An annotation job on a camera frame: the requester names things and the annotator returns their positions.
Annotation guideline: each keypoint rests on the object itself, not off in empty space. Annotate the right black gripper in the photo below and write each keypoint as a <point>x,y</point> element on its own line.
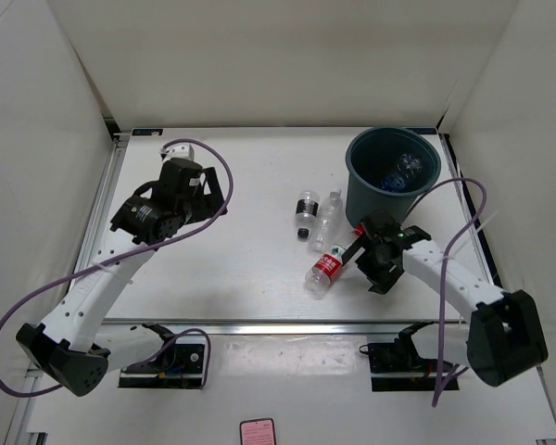
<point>382,280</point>

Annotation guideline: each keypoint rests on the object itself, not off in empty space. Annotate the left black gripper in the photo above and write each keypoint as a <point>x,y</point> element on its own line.
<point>208,204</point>

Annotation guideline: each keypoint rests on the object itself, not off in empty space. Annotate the red label plastic bottle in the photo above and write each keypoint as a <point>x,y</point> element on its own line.
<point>328,267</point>

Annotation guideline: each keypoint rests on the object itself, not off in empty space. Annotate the blue label plastic bottle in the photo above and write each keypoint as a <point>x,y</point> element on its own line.
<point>406,169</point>

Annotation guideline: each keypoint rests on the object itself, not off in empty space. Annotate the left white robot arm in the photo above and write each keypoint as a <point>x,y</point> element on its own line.
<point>70,344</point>

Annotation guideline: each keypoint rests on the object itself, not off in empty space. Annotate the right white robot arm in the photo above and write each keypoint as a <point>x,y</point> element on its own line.
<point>503,337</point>

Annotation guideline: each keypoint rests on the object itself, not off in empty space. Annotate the dark green plastic bin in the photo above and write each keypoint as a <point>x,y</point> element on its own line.
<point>372,155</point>

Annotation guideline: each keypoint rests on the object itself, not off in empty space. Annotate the clear white cap bottle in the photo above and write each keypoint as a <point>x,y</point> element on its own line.
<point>327,221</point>

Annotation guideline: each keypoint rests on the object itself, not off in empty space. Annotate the black label plastic bottle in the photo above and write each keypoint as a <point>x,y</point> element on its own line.
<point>306,213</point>

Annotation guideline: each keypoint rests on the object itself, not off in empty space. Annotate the pink smartphone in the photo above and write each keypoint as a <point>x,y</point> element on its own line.
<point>257,432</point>

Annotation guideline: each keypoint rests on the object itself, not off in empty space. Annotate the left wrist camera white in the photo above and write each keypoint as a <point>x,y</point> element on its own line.
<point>178,151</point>

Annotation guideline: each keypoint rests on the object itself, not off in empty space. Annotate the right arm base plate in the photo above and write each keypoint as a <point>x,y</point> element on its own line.
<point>395,365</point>

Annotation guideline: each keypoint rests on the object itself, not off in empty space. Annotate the aluminium table edge rail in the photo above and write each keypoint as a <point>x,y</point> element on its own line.
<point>275,327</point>

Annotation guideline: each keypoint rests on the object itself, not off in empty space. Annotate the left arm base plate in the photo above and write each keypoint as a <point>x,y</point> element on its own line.
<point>183,362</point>

